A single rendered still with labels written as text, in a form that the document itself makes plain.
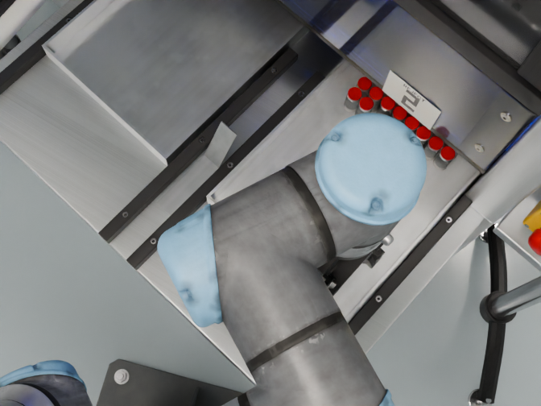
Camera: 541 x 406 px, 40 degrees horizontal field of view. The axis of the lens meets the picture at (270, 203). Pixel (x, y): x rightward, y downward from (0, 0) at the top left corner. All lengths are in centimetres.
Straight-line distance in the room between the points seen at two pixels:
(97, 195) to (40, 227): 96
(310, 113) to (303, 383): 69
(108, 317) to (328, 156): 151
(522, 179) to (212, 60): 49
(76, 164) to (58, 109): 9
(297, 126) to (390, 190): 63
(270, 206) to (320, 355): 10
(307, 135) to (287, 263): 63
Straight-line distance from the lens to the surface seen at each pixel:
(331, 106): 113
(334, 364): 48
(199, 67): 115
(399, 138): 50
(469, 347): 200
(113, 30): 120
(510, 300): 176
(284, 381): 49
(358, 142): 50
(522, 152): 92
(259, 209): 50
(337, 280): 69
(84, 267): 199
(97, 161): 111
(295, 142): 110
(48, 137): 114
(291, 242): 50
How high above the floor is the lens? 191
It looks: 74 degrees down
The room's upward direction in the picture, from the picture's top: 6 degrees clockwise
